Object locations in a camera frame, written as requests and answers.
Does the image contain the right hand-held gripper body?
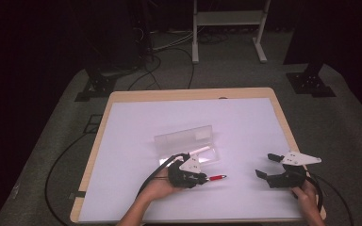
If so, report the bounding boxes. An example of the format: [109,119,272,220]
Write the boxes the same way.
[267,150,322,189]

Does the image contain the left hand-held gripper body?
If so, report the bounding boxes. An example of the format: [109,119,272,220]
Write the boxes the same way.
[167,154,206,189]

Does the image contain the red pen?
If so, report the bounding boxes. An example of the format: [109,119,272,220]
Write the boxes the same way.
[206,174,227,183]

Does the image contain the white pen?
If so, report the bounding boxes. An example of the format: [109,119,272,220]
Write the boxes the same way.
[188,145,211,156]

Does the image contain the transparent plastic pencil case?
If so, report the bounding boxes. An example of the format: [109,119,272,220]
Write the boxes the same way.
[153,124,222,167]

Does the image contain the person's right hand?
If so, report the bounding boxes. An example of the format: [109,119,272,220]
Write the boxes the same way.
[289,180,321,220]

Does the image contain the person's left hand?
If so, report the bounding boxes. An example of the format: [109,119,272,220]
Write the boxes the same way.
[143,169,187,202]

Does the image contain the white table mat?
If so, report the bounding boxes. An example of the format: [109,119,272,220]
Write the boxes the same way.
[77,97,304,223]

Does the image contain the black tape strip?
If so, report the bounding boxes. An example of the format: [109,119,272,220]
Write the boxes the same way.
[68,190,87,201]

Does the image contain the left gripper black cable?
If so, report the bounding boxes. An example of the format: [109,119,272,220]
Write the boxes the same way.
[136,153,190,198]

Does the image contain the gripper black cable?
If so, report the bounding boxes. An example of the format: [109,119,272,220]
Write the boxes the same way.
[136,153,190,198]
[304,174,325,214]

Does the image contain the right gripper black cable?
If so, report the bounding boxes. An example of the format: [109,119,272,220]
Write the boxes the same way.
[304,174,325,214]

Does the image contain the thin black floor cable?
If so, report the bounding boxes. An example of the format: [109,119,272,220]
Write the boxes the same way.
[313,173,355,226]

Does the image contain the black stand with base plate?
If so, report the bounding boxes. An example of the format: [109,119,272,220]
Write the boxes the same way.
[282,0,337,99]
[74,56,119,103]

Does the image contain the curved black floor cable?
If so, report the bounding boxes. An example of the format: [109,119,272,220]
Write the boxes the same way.
[152,46,196,90]

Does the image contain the looped black floor cable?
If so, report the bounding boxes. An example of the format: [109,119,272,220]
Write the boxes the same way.
[126,54,163,92]

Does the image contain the white floor cables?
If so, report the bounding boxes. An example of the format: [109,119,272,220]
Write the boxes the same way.
[151,30,194,53]

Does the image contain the long black floor cable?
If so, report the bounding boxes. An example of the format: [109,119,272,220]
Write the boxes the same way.
[44,133,91,226]

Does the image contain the white metal stand frame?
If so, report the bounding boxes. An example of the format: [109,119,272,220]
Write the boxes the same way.
[191,0,272,65]

